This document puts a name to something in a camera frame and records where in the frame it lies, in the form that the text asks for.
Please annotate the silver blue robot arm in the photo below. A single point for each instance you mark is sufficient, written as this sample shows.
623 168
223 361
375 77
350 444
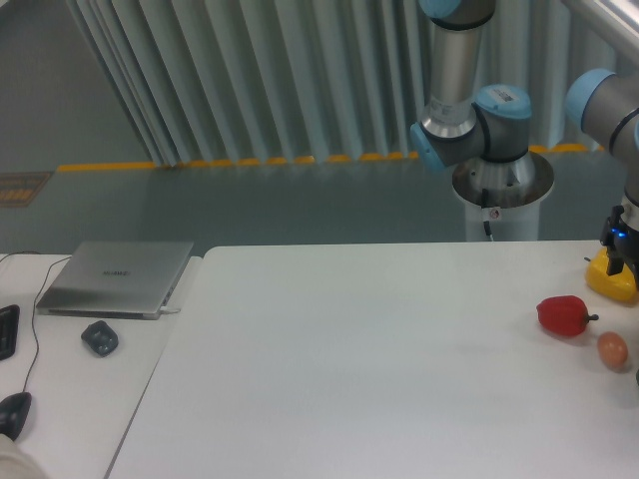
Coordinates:
483 136

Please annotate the silver closed laptop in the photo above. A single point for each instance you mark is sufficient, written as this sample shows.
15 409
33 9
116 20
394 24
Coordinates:
117 279

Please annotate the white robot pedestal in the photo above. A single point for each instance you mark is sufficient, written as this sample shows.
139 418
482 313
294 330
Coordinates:
502 202

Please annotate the brown egg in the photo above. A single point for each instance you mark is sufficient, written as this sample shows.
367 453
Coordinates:
612 350

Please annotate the white laptop plug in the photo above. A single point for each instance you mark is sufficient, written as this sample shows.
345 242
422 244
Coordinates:
168 310

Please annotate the black computer mouse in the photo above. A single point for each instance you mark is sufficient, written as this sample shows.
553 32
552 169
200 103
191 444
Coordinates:
14 412

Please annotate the black keyboard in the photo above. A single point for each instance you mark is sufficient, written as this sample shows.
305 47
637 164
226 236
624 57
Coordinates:
9 326

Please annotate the red bell pepper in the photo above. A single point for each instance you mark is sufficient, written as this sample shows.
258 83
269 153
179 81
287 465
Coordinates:
565 315

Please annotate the beige sleeve forearm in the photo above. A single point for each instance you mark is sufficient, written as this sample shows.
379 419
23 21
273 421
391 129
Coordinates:
15 464

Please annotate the small black plastic holder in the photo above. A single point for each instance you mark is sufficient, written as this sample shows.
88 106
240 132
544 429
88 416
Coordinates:
101 338

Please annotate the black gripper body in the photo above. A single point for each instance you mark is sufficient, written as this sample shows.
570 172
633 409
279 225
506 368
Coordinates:
620 239

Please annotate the white side table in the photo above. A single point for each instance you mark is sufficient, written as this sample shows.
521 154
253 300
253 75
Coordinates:
82 404

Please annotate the yellow bell pepper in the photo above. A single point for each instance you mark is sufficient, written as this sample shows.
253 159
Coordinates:
620 287

